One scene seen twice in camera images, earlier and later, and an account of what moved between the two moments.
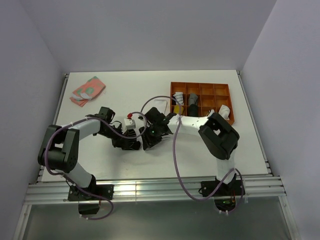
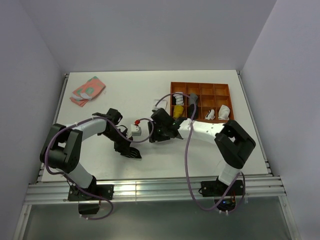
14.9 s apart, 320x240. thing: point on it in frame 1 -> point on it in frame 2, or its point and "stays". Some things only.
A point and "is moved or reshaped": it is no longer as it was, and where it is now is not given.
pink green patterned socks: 81,95 stays
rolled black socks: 193,110 stays
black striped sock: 132,144 is moved or reshaped
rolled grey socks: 193,98 stays
